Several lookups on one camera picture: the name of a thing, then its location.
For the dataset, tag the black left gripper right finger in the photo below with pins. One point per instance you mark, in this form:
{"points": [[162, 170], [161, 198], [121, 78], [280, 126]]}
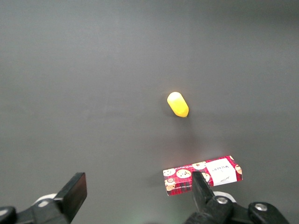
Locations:
{"points": [[203, 200]]}

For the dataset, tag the red plaid cookie box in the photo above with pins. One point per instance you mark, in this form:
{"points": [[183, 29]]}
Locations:
{"points": [[182, 175]]}

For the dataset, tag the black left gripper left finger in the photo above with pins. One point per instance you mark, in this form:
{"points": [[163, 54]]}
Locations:
{"points": [[73, 193]]}

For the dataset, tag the yellow lemon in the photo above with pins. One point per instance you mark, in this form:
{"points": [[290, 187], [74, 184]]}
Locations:
{"points": [[178, 105]]}

